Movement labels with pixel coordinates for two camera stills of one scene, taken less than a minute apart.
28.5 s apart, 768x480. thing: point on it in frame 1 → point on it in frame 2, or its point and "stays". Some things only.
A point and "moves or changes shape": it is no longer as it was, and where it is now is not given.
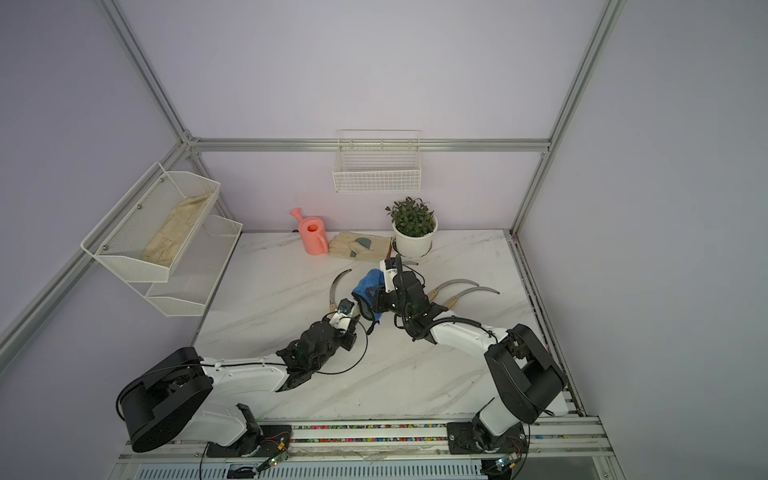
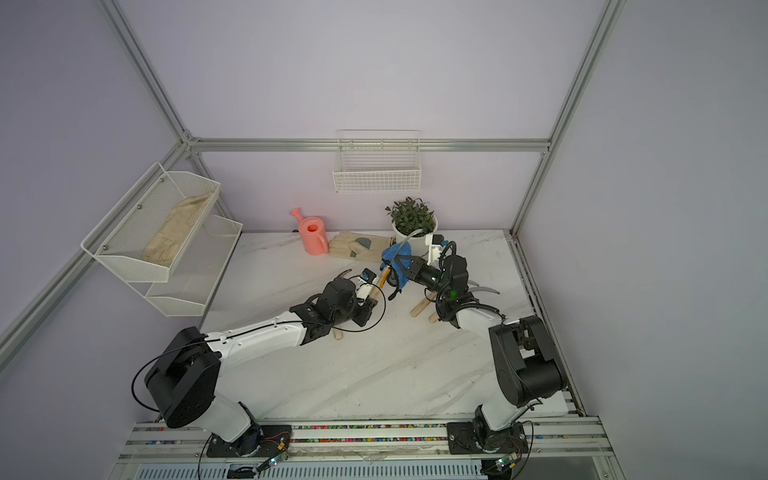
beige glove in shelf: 163,247 stays
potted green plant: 413,223 stays
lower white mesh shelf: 198,270 stays
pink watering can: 312,231 stays
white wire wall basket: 373,161 stays
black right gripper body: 392,301 → 430,277
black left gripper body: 346,341 → 357,313
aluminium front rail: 555,441 stays
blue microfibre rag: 372,278 moves or changes shape
